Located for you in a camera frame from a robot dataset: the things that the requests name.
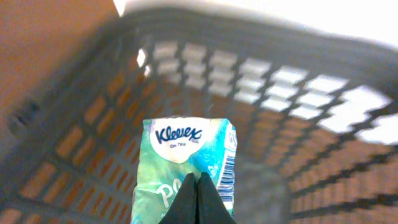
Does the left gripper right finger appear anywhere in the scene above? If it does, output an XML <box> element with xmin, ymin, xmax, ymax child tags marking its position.
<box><xmin>196</xmin><ymin>172</ymin><xmax>236</xmax><ymax>224</ymax></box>

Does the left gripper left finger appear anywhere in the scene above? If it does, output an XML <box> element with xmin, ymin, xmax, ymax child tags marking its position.
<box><xmin>159</xmin><ymin>173</ymin><xmax>197</xmax><ymax>224</ymax></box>

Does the green Kleenex tissue pack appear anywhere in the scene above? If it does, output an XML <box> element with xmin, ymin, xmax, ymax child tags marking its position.
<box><xmin>131</xmin><ymin>117</ymin><xmax>238</xmax><ymax>223</ymax></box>

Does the grey plastic mesh basket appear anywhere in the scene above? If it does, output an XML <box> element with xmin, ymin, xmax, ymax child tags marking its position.
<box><xmin>1</xmin><ymin>7</ymin><xmax>397</xmax><ymax>223</ymax></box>

